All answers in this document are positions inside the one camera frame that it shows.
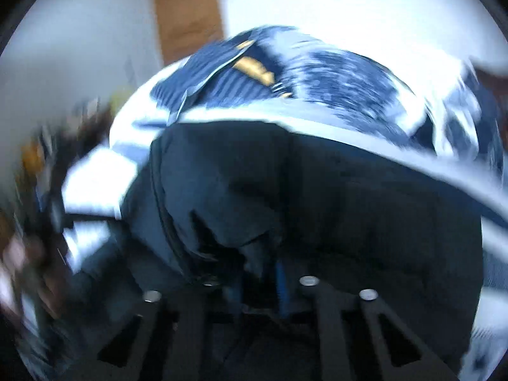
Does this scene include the brown wooden door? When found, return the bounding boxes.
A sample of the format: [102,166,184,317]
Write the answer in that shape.
[145,0,225,66]

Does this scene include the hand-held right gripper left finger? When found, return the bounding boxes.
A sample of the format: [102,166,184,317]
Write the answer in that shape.
[59,280,224,381]

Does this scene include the blue white patterned duvet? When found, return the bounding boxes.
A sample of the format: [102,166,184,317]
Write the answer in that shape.
[151,26,302,124]

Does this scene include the cluttered dark desk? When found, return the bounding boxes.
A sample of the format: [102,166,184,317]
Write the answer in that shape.
[16,95,120,223]

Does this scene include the black puffer jacket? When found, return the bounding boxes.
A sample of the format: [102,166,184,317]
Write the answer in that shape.
[119,120,485,368]

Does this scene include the blue white patterned bed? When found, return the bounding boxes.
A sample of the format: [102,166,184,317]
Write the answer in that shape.
[61,26,508,381]

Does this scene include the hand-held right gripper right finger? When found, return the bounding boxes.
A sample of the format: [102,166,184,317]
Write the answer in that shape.
[276,260,459,381]

